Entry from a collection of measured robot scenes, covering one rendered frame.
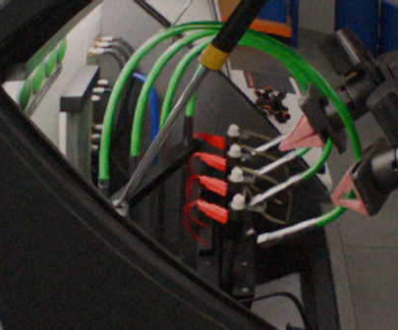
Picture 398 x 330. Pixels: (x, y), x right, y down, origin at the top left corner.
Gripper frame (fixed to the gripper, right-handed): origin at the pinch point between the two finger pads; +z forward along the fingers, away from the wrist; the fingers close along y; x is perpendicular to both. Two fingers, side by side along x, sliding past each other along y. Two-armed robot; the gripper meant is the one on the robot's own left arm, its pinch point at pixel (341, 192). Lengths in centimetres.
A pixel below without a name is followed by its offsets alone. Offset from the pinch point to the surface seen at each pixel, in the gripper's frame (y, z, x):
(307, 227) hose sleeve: 4.0, 5.6, 1.3
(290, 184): -10.2, 20.7, -1.5
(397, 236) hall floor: -158, 131, 99
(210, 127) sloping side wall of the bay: -19.3, 41.9, -15.8
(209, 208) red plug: 2.2, 25.1, -6.6
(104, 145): 12.0, 23.0, -23.2
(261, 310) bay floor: -2.8, 40.0, 20.1
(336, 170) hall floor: -194, 189, 54
